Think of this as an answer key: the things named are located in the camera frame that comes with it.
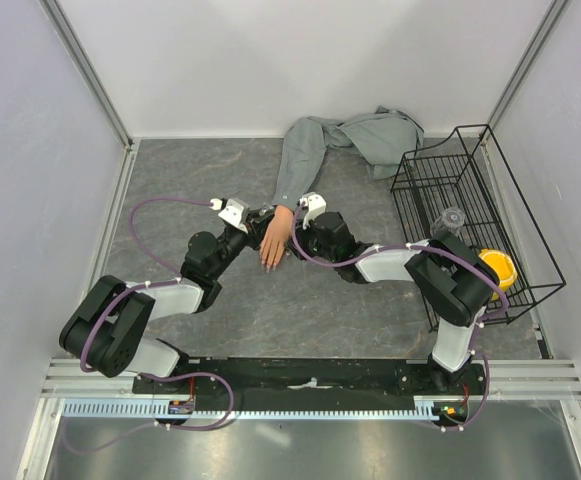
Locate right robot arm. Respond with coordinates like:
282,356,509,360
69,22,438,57
291,211,502,394

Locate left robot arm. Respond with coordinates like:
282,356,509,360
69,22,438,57
59,199,274,393

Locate mannequin hand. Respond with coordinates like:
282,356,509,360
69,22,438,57
260,205,294,271

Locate grey shirt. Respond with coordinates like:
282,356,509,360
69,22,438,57
272,106,424,209

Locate clear plastic jar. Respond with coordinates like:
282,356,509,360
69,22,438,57
429,206,466,239

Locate yellow lidded container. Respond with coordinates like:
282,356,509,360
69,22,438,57
476,247,518,293

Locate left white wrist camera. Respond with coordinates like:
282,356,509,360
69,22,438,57
210,198,250,233

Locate black wire rack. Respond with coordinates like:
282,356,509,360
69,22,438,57
390,124,566,325

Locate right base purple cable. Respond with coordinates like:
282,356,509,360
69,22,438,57
434,349,491,433

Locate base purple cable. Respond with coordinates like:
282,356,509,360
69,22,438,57
62,370,236,455
434,349,491,433

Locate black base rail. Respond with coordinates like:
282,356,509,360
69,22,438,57
132,355,486,414

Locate grey slotted cable duct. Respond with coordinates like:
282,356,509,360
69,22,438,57
61,396,439,422

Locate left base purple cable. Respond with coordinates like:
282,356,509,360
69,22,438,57
62,370,236,455

